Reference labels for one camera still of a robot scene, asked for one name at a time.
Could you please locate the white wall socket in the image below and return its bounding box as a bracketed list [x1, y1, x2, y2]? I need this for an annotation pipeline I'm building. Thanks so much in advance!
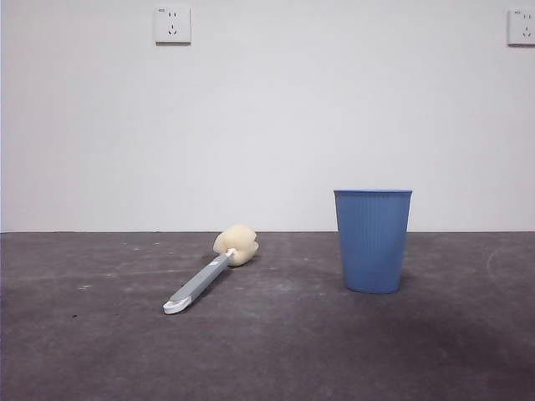
[507, 8, 535, 48]
[155, 5, 193, 47]

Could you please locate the blue ribbed plastic cup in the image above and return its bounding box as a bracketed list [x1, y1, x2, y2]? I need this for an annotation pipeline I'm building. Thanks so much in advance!
[333, 188, 414, 295]

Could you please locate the grey-handled sponge cup brush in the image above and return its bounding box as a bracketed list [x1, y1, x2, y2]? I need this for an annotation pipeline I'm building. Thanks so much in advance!
[161, 223, 259, 316]

